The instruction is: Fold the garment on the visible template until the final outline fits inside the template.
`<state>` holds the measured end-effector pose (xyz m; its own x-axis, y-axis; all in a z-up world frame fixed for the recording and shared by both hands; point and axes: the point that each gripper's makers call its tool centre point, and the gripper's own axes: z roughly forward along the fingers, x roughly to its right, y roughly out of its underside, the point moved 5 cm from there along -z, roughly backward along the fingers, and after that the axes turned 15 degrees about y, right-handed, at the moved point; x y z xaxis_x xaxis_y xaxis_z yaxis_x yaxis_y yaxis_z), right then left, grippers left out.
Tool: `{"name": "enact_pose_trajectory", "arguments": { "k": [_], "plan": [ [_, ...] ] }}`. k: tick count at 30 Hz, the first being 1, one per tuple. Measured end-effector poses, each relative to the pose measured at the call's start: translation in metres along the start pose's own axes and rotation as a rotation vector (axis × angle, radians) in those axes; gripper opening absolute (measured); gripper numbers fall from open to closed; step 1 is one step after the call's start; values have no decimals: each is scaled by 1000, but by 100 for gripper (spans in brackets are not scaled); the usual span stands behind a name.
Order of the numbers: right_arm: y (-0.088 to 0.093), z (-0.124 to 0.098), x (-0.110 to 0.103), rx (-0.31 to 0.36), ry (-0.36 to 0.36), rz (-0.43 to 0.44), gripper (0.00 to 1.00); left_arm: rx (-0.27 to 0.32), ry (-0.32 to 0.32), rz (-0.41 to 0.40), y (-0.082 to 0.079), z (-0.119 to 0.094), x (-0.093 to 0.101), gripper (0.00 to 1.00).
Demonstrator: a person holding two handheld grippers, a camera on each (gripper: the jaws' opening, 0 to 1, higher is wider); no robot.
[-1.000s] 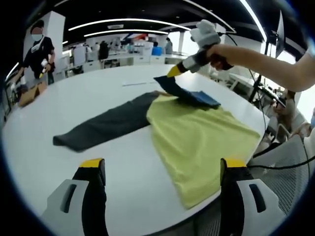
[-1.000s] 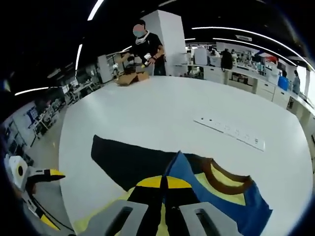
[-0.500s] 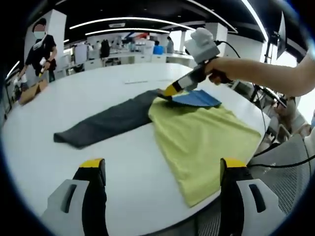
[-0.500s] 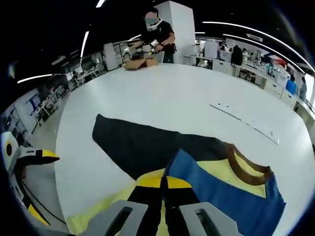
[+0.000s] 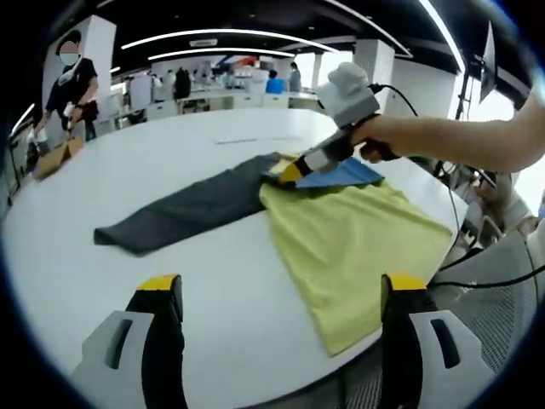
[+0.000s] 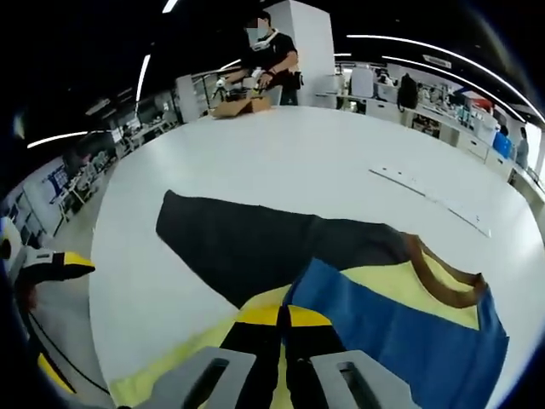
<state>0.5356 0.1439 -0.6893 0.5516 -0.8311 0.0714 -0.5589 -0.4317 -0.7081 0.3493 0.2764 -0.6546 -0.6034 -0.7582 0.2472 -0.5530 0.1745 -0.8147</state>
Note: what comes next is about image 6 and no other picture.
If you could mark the ceiling light strip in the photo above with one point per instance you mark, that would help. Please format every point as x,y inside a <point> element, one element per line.
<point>447,53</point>
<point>143,76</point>
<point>434,70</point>

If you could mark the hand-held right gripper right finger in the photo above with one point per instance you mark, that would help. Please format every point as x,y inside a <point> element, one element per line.
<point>366,383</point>

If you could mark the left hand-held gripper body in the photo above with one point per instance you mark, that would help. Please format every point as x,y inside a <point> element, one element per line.
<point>13,251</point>

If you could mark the brown cardboard box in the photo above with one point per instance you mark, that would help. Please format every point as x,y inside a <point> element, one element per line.
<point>238,108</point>

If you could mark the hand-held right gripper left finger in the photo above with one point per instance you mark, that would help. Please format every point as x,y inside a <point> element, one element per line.
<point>200,379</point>

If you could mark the yellow grey blue garment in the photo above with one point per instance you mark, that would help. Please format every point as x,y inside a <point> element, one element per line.
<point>255,251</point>

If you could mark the person's left hand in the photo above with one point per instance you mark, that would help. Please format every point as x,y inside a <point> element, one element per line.
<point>27,295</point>

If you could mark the row of white cabinets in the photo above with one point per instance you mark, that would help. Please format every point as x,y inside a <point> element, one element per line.
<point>447,123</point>

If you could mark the white flat strip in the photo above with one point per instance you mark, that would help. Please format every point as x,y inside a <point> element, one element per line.
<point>430,198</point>

